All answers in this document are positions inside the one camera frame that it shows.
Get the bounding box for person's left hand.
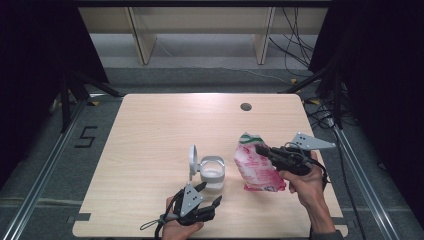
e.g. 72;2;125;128
162;196;205;240

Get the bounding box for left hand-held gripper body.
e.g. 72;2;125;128
172;182;218;227

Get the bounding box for right hand-held gripper cable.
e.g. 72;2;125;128
283;141;332;193

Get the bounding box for black metal stand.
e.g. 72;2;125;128
279;63;345;130
59;69;123;134

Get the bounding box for left hand-held gripper cable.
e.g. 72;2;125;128
139;199;178;240

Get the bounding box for aluminium floor rail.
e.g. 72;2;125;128
1;99;89;240
334;126;401;240

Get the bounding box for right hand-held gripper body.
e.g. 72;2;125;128
270;131;337;177

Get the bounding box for light wooden furniture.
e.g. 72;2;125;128
78;6;329;66

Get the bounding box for black metal beam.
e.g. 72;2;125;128
73;0;334;9

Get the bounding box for hand-held gripper cable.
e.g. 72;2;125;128
283;141;332;193
139;199;178;240

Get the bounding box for tangled black floor cables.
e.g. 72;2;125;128
304;99;337;132

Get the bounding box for clear container with white lid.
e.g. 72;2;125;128
188;143;226;192

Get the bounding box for black curtain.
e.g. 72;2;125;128
0;0;110;188
309;0;424;231

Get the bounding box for person's right hand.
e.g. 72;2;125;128
278;151;330;207

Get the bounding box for hanging black cables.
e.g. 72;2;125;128
268;7;317;78

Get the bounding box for pink and white plastic bag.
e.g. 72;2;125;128
233;132;287;193

